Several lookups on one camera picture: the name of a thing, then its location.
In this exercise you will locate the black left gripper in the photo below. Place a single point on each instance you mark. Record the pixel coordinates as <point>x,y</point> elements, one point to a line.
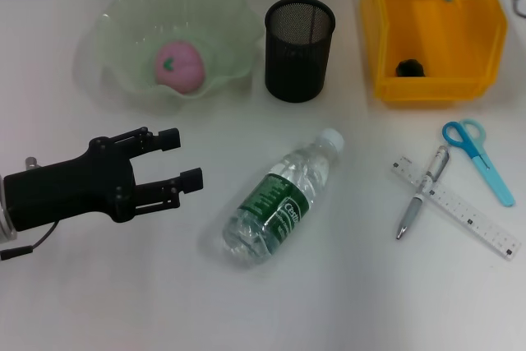
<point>70,190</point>

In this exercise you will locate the clear green-label water bottle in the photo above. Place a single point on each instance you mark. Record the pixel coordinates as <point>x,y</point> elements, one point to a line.
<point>279,203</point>

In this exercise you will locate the blue scissors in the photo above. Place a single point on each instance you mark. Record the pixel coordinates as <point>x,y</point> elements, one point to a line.
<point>493,178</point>

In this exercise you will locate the transparent plastic ruler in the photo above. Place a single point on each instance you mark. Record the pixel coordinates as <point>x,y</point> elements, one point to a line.
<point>472,211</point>

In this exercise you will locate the pink toy peach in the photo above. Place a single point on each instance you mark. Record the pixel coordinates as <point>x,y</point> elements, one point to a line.
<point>185,67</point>

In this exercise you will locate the black mesh pen holder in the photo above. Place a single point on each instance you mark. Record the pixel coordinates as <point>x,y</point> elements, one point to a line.
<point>296,75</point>

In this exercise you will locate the grey white pen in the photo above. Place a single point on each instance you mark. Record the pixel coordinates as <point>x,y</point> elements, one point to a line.
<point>427,182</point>

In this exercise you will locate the yellow plastic bin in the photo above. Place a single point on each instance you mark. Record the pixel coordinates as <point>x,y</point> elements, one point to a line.
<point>431,88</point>

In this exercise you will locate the green wavy glass bowl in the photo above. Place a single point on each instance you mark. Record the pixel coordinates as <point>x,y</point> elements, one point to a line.
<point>135,18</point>

